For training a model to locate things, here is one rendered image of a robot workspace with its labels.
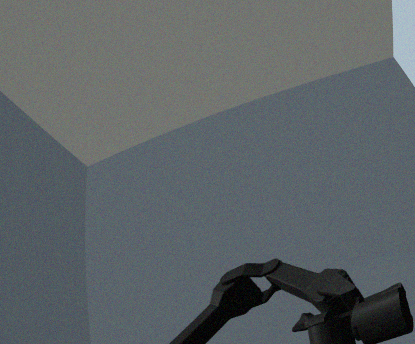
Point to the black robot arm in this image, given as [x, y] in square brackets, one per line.
[345, 314]

